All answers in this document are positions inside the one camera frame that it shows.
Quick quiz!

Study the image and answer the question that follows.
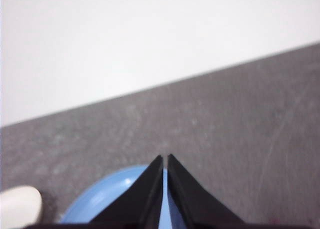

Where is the blue plate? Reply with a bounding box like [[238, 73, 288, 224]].
[[59, 164, 193, 226]]

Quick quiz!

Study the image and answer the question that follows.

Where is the white plate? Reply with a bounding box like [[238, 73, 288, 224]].
[[0, 185, 43, 229]]

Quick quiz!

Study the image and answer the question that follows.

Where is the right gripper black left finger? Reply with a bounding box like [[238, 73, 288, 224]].
[[89, 153, 164, 226]]

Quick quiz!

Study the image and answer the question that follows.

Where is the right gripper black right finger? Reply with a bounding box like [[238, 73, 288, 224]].
[[166, 153, 248, 227]]

